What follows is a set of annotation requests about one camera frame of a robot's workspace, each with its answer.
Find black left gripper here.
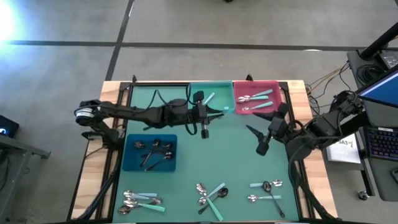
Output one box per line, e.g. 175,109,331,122
185,90,225,140

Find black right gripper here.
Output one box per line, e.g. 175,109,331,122
245,103,290,157

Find translucent teal plastic bin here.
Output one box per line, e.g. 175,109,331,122
187,80,236,116

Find blue plastic bin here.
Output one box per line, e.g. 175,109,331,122
121,133,178,172

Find pink plastic bin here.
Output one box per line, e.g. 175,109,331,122
233,80,284,116

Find green table mat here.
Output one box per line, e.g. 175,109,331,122
112,85,300,223

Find white paper sheet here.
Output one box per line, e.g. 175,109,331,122
325,133,362,165

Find black computer keyboard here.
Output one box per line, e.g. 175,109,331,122
363,126,398,162

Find computer monitor blue screen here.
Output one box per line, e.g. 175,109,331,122
353,67,398,109

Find grey computer desk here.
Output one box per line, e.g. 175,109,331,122
346,48,398,202

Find black power adapter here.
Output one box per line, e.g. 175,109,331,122
377,50,398,70

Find black diagonal pole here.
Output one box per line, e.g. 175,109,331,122
359,22,398,60

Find grey metal cart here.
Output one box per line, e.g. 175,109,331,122
0,133,52,223

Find black device blue light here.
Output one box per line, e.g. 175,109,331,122
0,114,20,138

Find black aluminium table frame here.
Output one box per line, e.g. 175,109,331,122
67,74,338,223

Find yellow cables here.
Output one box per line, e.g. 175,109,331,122
306,61,352,94

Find coiled black cable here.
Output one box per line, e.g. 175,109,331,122
355,63,379,84

